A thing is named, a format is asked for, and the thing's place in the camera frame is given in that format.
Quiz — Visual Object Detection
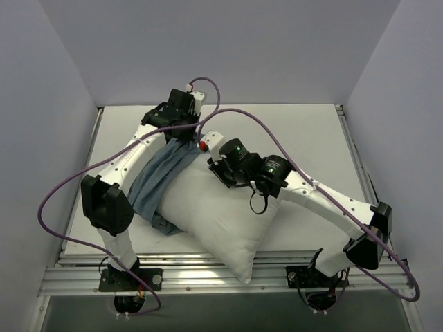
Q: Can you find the white pillow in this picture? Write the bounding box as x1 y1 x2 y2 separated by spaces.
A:
156 156 280 284

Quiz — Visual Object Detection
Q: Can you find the blue beige striped pillowcase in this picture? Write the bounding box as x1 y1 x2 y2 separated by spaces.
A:
127 138 201 236

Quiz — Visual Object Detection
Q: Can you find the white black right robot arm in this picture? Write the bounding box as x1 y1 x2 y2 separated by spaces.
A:
197 133 392 286

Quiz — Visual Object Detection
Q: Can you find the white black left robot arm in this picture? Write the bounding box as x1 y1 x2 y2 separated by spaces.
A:
80 88 206 290

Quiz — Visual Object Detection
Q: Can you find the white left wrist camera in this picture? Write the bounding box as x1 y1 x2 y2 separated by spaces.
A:
186 83 207 116

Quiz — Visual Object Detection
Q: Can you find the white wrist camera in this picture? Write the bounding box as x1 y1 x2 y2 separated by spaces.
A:
186 83 207 116
197 131 225 161

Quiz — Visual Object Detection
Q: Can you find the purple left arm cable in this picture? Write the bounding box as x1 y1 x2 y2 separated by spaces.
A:
36 76 222 316

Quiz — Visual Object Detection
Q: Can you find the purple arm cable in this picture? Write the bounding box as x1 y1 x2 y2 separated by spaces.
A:
199 107 420 311
36 76 222 316

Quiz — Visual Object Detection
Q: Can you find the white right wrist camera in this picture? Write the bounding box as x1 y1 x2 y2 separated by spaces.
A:
197 131 225 161

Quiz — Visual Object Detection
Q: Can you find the aluminium table edge rail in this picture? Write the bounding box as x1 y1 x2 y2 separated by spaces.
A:
74 107 105 194

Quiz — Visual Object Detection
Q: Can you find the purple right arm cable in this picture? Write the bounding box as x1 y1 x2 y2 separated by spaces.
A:
199 107 420 311

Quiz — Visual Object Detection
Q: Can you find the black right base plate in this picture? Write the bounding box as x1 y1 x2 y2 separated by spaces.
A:
285 265 349 288

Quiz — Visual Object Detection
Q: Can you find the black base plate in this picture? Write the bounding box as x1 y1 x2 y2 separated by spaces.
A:
98 268 163 292
285 265 349 288

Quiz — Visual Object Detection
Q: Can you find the aluminium right side rail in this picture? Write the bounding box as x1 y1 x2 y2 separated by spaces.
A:
334 105 379 205

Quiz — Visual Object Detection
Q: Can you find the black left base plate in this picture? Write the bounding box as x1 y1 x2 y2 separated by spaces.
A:
98 268 163 292

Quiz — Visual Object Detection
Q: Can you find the aluminium front frame rail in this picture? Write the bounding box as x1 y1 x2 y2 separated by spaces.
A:
37 254 415 297

